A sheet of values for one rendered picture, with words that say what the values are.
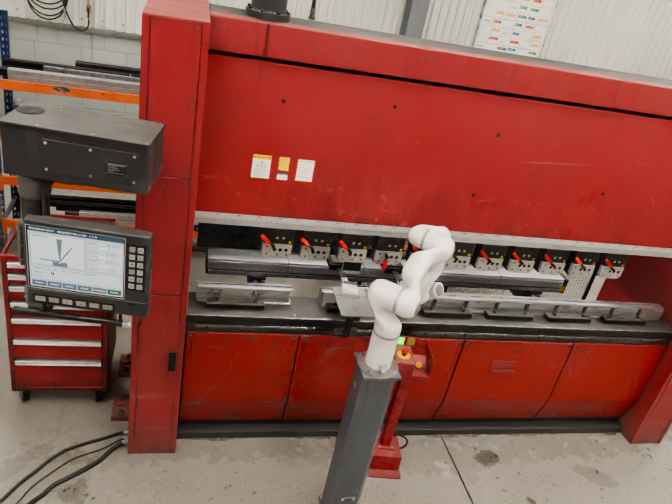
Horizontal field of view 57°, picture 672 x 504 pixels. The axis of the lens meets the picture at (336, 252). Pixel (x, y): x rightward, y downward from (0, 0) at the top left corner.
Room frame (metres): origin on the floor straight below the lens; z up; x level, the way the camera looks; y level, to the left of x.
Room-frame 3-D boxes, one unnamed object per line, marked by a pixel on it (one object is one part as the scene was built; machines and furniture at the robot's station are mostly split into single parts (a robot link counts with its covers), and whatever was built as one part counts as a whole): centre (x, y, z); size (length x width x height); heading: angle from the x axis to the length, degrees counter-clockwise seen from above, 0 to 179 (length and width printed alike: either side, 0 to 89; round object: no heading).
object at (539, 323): (3.03, -0.73, 0.85); 3.00 x 0.21 x 0.04; 107
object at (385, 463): (2.66, -0.52, 0.06); 0.25 x 0.20 x 0.12; 10
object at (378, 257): (2.93, -0.27, 1.26); 0.15 x 0.09 x 0.17; 107
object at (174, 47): (2.77, 0.88, 1.15); 0.85 x 0.25 x 2.30; 17
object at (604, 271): (3.34, -1.61, 1.26); 0.15 x 0.09 x 0.17; 107
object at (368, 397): (2.25, -0.29, 0.50); 0.18 x 0.18 x 1.00; 18
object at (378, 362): (2.25, -0.29, 1.09); 0.19 x 0.19 x 0.18
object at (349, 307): (2.74, -0.14, 1.00); 0.26 x 0.18 x 0.01; 17
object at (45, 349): (2.78, 1.44, 0.50); 0.50 x 0.50 x 1.00; 17
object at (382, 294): (2.26, -0.26, 1.30); 0.19 x 0.12 x 0.24; 68
